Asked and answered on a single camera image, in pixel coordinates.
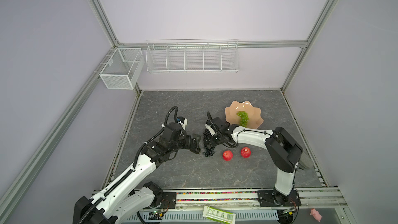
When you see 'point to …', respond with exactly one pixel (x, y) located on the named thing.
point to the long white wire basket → (193, 55)
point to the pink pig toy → (316, 214)
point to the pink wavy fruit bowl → (253, 113)
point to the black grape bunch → (207, 151)
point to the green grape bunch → (244, 118)
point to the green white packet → (219, 215)
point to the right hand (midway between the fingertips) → (209, 142)
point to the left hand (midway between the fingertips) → (193, 139)
